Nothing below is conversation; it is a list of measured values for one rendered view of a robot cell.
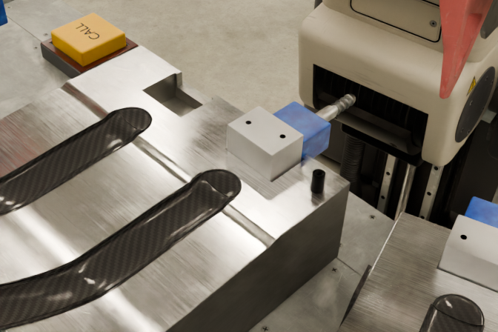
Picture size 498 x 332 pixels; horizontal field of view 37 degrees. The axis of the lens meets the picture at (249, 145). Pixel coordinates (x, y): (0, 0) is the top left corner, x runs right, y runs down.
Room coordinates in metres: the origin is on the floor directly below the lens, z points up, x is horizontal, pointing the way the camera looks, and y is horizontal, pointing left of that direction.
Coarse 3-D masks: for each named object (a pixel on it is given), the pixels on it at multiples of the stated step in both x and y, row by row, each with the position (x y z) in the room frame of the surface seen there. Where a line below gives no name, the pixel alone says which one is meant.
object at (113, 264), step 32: (96, 128) 0.47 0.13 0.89; (128, 128) 0.47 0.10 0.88; (32, 160) 0.43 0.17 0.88; (64, 160) 0.44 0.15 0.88; (96, 160) 0.43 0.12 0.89; (0, 192) 0.40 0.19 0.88; (32, 192) 0.40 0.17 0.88; (192, 192) 0.40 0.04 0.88; (224, 192) 0.40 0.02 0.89; (128, 224) 0.36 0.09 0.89; (160, 224) 0.37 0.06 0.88; (192, 224) 0.37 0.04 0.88; (96, 256) 0.34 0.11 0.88; (128, 256) 0.34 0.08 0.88; (0, 288) 0.29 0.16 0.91; (32, 288) 0.30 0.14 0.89; (64, 288) 0.31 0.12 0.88; (96, 288) 0.31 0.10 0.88; (0, 320) 0.26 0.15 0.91; (32, 320) 0.26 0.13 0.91
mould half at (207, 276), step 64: (128, 64) 0.56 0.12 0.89; (0, 128) 0.47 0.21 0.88; (64, 128) 0.47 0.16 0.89; (192, 128) 0.47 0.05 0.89; (64, 192) 0.40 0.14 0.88; (128, 192) 0.40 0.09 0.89; (256, 192) 0.40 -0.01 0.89; (0, 256) 0.32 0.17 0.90; (64, 256) 0.33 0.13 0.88; (192, 256) 0.34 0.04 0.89; (256, 256) 0.34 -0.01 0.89; (320, 256) 0.39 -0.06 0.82; (64, 320) 0.27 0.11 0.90; (128, 320) 0.28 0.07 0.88; (192, 320) 0.29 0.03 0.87; (256, 320) 0.34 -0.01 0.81
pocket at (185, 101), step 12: (156, 84) 0.53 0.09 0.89; (168, 84) 0.54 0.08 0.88; (180, 84) 0.55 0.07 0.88; (156, 96) 0.53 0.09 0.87; (168, 96) 0.54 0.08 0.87; (180, 96) 0.54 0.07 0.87; (192, 96) 0.53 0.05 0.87; (168, 108) 0.53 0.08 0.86; (180, 108) 0.53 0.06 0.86; (192, 108) 0.53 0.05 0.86
